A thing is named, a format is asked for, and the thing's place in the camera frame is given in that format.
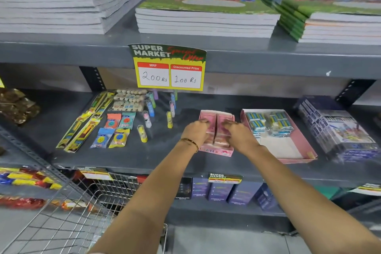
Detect orange sharpener packet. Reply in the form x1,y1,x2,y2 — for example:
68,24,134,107
104,113,122,130

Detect row of yellow snack packets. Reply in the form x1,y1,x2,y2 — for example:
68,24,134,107
0,167,63,191

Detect teal sharpener packet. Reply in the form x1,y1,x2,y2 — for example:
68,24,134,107
118,112,137,130

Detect stack of green-cover drawing books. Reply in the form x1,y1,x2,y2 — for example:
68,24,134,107
135,0,281,38
255,0,381,46

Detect row of red snack packets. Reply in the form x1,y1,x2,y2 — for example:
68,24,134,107
0,196,47,210

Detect grey metal shelf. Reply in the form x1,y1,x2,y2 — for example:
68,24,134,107
0,0,381,233

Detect open pink cardboard tray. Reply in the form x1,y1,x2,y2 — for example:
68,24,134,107
240,109,318,164

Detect yellow sharpener packet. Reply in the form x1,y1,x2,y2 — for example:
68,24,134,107
108,128,131,149

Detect row of orange snack packets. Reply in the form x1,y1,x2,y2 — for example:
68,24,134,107
49,198,99,213

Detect person's left hand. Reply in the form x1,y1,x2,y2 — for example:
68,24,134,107
181,119,210,152

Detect beige eraser strip pack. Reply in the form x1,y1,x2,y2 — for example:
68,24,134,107
112,101,146,112
115,89,148,96
113,93,147,103

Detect group of small colourful tubes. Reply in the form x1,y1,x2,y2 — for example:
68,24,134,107
136,89,179,143

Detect stack of grey notebooks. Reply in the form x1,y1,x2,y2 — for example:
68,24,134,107
0,0,146,35

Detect stack of pink erasers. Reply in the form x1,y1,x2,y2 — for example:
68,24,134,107
204,136,231,149

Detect pile of golden brown packets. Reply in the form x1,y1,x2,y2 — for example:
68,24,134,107
0,88,41,126

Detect black product box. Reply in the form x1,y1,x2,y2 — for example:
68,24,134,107
175,177,192,201

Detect thin gold bracelet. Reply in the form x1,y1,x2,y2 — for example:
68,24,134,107
179,137,199,153

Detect stack of colour pencil boxes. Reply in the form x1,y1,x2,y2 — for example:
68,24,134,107
293,95,381,164

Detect pink cardboard display box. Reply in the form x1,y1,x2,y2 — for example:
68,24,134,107
198,110,236,158

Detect blue eraser packet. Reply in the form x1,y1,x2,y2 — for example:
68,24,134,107
266,111,294,138
244,111,267,138

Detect blue sharpener packet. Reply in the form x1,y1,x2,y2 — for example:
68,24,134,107
90,127,115,149

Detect metal wire shopping cart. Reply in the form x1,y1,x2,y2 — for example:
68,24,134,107
0,170,169,254

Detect person's right hand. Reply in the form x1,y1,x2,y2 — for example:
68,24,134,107
222,119,262,156

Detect yellow pencil pack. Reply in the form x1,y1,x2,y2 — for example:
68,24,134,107
56,113,93,149
94,92,115,118
64,117,102,154
87,91,108,114

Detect person's right forearm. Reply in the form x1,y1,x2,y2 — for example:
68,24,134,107
242,144,381,254

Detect person's left forearm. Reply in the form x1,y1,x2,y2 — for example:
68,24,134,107
88,140,198,254

